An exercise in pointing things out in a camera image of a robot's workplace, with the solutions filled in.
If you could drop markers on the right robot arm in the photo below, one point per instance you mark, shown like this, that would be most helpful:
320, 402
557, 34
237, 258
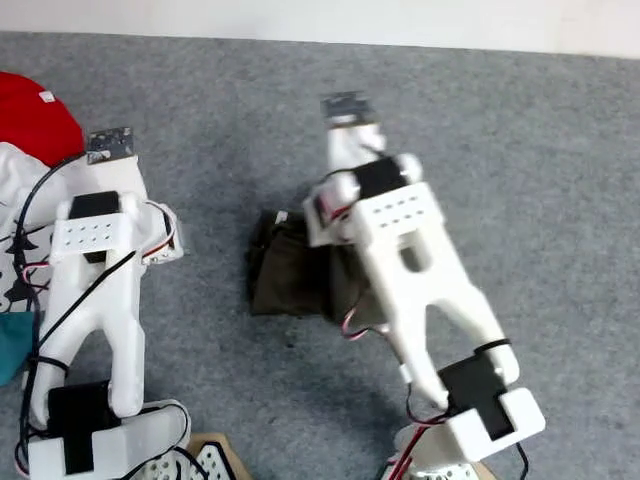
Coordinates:
400, 235

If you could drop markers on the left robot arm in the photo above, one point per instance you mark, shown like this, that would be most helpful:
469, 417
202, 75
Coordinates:
120, 310

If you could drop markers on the dark olive shirt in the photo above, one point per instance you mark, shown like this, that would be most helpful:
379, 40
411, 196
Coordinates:
292, 275

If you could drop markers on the white shirt with dark print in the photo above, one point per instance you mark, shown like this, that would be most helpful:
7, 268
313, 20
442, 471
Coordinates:
12, 200

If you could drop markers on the red shirt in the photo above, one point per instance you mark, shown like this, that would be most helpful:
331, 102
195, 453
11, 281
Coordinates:
30, 120

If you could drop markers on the teal shirt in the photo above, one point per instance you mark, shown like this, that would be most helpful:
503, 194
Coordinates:
12, 345

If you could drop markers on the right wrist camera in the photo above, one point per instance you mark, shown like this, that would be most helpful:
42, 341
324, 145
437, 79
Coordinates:
345, 107

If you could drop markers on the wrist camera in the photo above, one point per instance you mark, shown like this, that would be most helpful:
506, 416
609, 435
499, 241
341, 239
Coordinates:
345, 107
111, 142

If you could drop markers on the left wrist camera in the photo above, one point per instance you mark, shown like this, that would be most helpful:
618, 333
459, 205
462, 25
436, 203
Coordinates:
111, 142

